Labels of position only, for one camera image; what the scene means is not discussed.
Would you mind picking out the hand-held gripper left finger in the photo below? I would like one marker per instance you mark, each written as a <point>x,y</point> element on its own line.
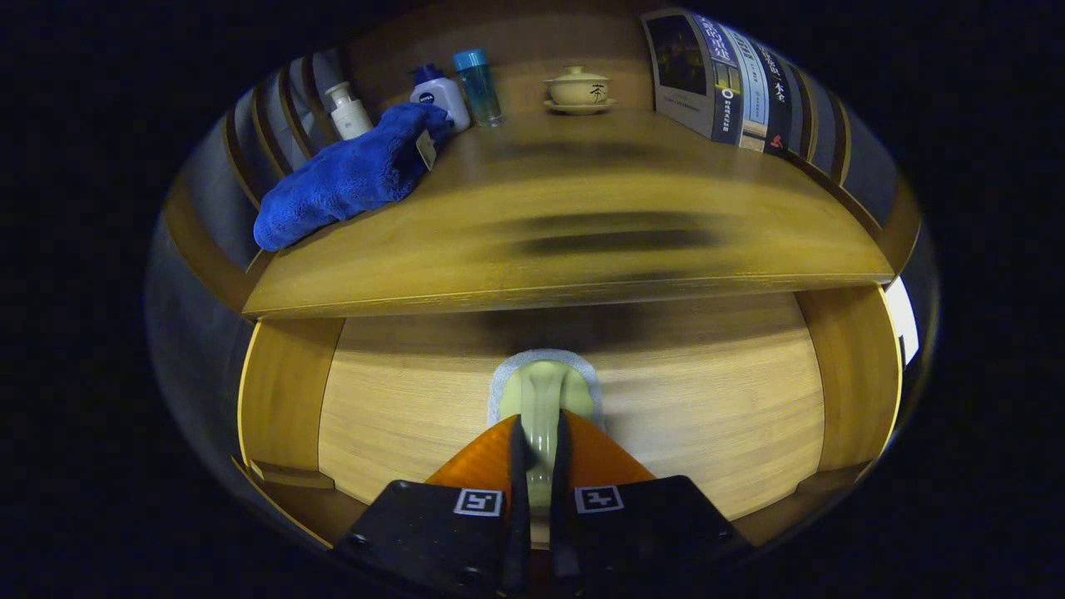
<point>517,499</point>

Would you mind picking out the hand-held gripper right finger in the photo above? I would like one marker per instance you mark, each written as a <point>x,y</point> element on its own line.
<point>562,499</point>

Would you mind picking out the pale green scrub brush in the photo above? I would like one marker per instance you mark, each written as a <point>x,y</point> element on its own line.
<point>545,391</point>

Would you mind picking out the wooden drawer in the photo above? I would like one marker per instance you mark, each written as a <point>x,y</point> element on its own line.
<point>707,399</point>

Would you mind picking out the wooden countertop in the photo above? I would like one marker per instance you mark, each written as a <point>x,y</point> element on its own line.
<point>632,191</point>

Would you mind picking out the wooden cabinet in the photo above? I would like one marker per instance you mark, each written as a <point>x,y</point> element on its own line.
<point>532,42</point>

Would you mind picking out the blue towel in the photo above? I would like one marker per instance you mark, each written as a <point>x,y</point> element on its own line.
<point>349,175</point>

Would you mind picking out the white bottle blue cap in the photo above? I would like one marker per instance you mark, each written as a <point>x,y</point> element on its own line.
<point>445,98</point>

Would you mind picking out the teal transparent bottle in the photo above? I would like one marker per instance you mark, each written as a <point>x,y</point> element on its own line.
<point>482,91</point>

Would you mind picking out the beige lidded teacup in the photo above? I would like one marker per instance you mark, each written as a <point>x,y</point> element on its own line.
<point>578,90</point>

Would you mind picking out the white pump bottle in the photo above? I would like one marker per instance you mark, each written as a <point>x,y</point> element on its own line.
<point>349,116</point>

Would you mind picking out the book with black spine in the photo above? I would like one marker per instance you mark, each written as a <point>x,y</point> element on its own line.
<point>778,108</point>

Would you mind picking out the book with blue spine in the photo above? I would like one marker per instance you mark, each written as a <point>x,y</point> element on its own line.
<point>678,66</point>

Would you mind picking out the book with pale spine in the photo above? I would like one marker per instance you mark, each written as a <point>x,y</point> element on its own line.
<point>753,91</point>

